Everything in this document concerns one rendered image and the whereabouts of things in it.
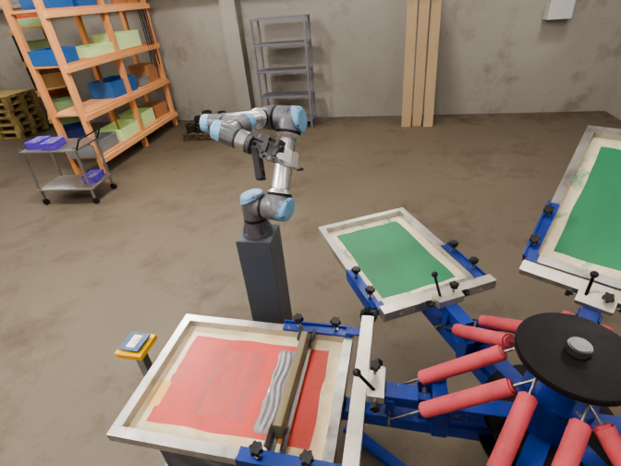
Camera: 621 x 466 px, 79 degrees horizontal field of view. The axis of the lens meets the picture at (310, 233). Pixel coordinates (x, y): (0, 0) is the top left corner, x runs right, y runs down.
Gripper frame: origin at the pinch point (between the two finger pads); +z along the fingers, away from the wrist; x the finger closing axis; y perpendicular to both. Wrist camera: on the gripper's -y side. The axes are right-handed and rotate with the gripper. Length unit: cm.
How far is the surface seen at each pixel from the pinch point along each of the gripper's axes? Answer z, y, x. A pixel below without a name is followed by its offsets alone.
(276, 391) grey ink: 23, -80, 3
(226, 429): 14, -92, -12
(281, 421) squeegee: 30, -76, -16
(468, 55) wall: 25, 282, 626
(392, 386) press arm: 59, -57, 3
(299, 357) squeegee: 25, -65, 6
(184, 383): -12, -94, 0
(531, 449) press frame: 101, -50, -6
